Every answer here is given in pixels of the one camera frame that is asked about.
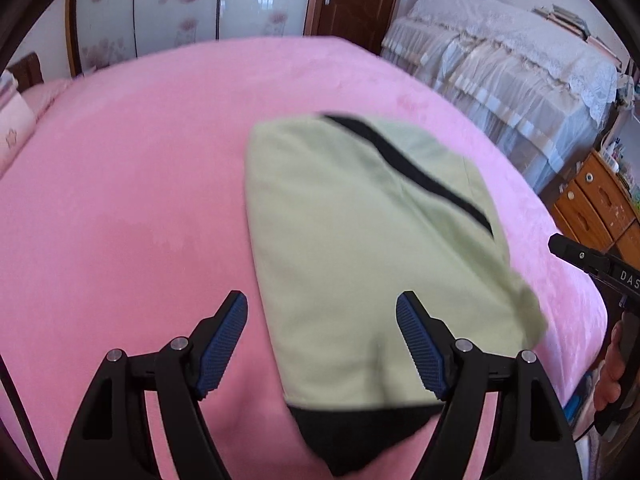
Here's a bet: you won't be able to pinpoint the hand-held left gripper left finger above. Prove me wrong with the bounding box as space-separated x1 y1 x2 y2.
57 290 249 480

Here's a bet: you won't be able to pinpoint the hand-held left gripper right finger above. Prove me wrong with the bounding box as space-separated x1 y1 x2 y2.
395 290 583 480

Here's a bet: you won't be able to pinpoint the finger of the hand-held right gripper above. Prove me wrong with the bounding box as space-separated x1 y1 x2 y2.
547 232 611 276

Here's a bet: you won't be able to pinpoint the green and black hooded jacket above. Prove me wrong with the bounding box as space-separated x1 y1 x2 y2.
243 111 549 477

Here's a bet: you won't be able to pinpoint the person's right hand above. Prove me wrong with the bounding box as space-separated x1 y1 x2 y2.
593 320 625 413

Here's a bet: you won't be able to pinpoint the wooden drawer cabinet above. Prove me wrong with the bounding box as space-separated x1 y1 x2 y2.
552 150 640 261

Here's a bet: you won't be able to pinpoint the bed with pink sheet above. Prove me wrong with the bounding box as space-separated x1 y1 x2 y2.
0 36 608 480

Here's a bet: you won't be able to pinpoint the stack of books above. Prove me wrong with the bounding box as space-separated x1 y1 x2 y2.
532 4 626 61

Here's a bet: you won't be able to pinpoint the pink flower print pillow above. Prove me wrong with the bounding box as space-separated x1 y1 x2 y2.
0 95 37 178

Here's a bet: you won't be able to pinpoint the dark wooden headboard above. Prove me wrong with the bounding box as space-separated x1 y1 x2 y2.
6 51 46 86

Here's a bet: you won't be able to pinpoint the floral sliding wardrobe doors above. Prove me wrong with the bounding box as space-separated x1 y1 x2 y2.
65 0 321 78

